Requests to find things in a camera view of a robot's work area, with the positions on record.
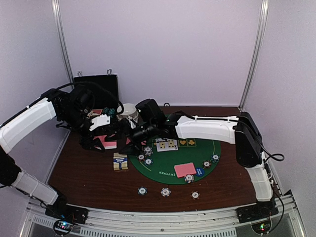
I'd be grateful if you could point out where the face-up community card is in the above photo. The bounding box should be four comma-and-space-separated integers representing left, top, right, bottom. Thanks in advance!
156, 138, 168, 152
166, 139, 178, 151

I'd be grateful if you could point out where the white ceramic bowl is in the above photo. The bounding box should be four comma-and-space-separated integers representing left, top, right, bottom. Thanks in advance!
117, 103, 138, 118

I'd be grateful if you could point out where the aluminium frame post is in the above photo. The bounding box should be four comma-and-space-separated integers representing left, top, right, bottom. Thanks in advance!
51, 0, 74, 83
238, 0, 269, 111

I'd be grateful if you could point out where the right aluminium frame post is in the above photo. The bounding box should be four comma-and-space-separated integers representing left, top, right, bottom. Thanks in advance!
238, 0, 269, 111

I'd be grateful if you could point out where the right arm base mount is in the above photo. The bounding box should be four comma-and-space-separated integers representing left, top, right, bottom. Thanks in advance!
236, 204, 279, 223

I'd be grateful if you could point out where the blue small blind button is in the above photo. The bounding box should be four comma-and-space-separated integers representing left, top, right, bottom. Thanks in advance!
195, 167, 205, 177

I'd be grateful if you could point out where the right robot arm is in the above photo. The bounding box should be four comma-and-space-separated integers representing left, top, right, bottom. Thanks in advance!
106, 109, 275, 218

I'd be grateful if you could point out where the front aluminium rail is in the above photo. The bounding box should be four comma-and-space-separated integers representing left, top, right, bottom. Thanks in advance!
18, 195, 307, 237

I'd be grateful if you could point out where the green round poker mat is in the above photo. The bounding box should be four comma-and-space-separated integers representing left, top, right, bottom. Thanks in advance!
128, 136, 221, 185

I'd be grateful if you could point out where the card deck in case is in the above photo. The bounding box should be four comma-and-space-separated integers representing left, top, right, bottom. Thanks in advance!
88, 109, 102, 117

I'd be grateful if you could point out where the brown poker chip stack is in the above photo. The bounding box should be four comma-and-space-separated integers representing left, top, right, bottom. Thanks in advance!
191, 191, 200, 199

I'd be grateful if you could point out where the teal poker chip stack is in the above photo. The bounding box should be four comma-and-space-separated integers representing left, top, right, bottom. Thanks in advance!
137, 187, 148, 196

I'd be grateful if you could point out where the blue white poker chip stack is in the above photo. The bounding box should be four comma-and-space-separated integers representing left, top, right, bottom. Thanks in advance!
160, 188, 171, 197

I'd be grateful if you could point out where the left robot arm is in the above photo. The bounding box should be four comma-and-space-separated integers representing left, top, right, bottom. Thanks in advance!
0, 86, 111, 219

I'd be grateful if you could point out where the black poker chip case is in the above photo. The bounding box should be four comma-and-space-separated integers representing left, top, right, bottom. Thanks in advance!
72, 74, 119, 118

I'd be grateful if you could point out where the gold striped card box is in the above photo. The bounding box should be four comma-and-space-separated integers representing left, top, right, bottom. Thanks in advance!
113, 153, 128, 171

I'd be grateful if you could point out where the red playing card deck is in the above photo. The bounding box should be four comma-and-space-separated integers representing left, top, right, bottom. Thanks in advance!
94, 135, 117, 150

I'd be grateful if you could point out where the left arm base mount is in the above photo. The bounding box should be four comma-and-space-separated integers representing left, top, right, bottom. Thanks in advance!
45, 206, 88, 224

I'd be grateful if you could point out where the left aluminium frame post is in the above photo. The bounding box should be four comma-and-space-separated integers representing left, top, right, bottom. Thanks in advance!
51, 0, 74, 83

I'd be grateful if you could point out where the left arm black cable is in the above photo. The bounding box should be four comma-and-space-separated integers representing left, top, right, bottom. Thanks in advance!
61, 81, 124, 116

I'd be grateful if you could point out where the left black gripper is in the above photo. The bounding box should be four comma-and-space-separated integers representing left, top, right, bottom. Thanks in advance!
59, 107, 105, 152

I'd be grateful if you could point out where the teal chip row in case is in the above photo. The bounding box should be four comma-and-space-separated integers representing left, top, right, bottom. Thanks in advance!
102, 107, 116, 116

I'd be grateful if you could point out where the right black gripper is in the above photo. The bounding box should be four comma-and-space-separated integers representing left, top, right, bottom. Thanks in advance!
104, 120, 157, 156

